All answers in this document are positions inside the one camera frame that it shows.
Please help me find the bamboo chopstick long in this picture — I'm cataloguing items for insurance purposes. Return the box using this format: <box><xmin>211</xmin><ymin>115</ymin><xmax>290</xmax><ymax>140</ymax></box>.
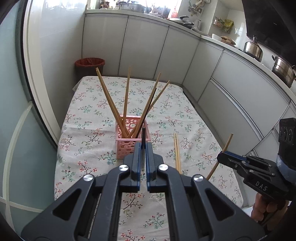
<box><xmin>122</xmin><ymin>66</ymin><xmax>131</xmax><ymax>135</ymax></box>

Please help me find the white electric kettle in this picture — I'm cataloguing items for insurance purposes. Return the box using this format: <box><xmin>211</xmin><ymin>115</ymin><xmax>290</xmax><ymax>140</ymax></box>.
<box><xmin>192</xmin><ymin>19</ymin><xmax>201</xmax><ymax>32</ymax></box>

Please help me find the person's right hand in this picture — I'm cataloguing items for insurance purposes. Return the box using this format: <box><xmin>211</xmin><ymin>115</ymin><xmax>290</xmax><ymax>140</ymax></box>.
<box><xmin>251</xmin><ymin>193</ymin><xmax>287</xmax><ymax>230</ymax></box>

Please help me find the steel basin on counter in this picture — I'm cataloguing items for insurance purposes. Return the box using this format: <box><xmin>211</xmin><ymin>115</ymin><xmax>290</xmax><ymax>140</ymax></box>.
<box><xmin>118</xmin><ymin>1</ymin><xmax>152</xmax><ymax>13</ymax></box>

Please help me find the bamboo chopstick crossing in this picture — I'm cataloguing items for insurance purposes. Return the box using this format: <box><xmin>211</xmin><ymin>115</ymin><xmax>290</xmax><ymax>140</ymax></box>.
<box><xmin>206</xmin><ymin>133</ymin><xmax>234</xmax><ymax>181</ymax></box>

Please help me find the black range hood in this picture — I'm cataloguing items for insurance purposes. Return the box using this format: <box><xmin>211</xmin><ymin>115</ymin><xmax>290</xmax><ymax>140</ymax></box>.
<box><xmin>242</xmin><ymin>0</ymin><xmax>295</xmax><ymax>65</ymax></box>

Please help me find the steel stock pot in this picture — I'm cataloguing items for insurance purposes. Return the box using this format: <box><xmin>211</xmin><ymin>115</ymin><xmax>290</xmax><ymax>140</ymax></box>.
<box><xmin>272</xmin><ymin>55</ymin><xmax>295</xmax><ymax>88</ymax></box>

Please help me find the pink perforated utensil holder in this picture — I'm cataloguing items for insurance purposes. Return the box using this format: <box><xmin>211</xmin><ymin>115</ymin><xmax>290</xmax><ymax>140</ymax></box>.
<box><xmin>115</xmin><ymin>115</ymin><xmax>142</xmax><ymax>159</ymax></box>

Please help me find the red black trash bin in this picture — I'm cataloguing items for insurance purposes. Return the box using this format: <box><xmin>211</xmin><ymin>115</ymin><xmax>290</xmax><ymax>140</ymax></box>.
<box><xmin>74</xmin><ymin>57</ymin><xmax>105</xmax><ymax>81</ymax></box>

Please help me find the basket of bread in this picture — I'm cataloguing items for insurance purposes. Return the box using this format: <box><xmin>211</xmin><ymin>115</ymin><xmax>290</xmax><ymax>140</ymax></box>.
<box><xmin>220</xmin><ymin>36</ymin><xmax>236</xmax><ymax>46</ymax></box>

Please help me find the floral tablecloth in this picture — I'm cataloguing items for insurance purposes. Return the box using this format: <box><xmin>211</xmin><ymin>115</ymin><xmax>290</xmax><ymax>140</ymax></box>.
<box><xmin>54</xmin><ymin>75</ymin><xmax>244</xmax><ymax>241</ymax></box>

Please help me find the bamboo chopstick short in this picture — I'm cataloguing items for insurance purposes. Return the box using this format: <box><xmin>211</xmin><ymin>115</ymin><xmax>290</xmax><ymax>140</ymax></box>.
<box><xmin>128</xmin><ymin>80</ymin><xmax>170</xmax><ymax>138</ymax></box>

